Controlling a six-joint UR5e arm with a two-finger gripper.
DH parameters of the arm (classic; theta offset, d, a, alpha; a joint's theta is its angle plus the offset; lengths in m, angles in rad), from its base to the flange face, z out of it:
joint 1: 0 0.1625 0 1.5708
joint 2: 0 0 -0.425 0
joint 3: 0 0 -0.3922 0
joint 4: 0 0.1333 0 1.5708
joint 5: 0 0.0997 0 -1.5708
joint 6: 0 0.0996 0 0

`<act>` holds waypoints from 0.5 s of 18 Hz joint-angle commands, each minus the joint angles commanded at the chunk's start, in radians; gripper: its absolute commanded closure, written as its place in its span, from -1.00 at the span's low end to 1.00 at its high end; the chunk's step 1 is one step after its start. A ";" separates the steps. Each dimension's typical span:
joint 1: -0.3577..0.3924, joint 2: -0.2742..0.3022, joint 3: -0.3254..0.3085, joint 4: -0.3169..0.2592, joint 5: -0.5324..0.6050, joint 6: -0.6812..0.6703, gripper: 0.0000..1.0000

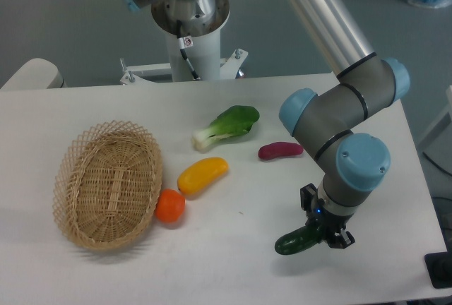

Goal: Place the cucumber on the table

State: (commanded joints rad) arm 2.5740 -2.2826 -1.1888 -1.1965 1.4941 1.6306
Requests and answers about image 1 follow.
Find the white side furniture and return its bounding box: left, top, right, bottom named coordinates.
left=416, top=85, right=452, bottom=157

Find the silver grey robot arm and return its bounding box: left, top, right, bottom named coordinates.
left=124, top=0, right=410, bottom=255

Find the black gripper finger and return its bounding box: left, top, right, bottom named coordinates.
left=300, top=183, right=317, bottom=211
left=326, top=229, right=355, bottom=249

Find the white chair back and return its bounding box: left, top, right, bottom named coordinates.
left=1, top=58, right=67, bottom=92

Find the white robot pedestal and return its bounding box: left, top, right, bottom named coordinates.
left=121, top=0, right=249, bottom=85

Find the purple sweet potato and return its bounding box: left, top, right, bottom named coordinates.
left=258, top=142, right=304, bottom=161

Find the woven wicker basket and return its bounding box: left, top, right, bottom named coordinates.
left=53, top=121, right=163, bottom=251

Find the green bok choy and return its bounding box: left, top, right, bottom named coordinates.
left=191, top=105, right=260, bottom=151

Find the green cucumber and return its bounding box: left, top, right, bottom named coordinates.
left=274, top=225, right=323, bottom=256

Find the black device at edge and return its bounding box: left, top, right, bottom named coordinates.
left=424, top=252, right=451, bottom=289

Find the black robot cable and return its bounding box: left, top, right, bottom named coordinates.
left=175, top=18, right=202, bottom=82

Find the orange bell pepper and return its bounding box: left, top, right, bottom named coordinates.
left=155, top=189, right=186, bottom=223

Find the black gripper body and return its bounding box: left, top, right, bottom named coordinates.
left=305, top=199, right=352, bottom=242

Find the yellow mango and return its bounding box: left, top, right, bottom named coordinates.
left=177, top=157, right=229, bottom=196

